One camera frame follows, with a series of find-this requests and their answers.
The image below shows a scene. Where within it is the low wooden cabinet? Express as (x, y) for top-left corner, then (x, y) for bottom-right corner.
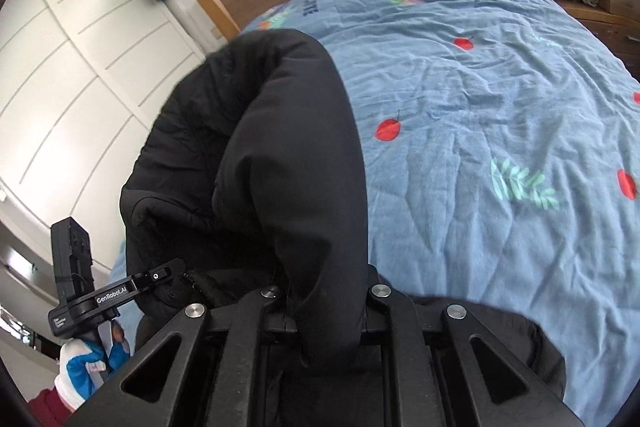
(560, 0), (640, 78)

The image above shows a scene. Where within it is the black puffer coat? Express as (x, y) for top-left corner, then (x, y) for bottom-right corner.
(120, 28), (568, 427)

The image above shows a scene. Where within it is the person's left hand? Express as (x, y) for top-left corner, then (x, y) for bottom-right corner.
(54, 322), (132, 413)

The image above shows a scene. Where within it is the white wardrobe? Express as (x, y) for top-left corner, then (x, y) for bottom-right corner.
(0, 0), (221, 268)

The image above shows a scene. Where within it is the bed with blue cartoon duvet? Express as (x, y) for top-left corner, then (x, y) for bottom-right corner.
(107, 0), (640, 427)

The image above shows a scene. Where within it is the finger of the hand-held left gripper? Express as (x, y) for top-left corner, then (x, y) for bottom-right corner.
(132, 258), (187, 295)

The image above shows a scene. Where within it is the person's left forearm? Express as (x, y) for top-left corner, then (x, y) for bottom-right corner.
(25, 387), (76, 427)

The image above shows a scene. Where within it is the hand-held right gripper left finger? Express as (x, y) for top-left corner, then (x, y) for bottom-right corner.
(64, 284), (301, 427)

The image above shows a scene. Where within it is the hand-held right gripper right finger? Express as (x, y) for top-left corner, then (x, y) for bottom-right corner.
(361, 264), (585, 427)

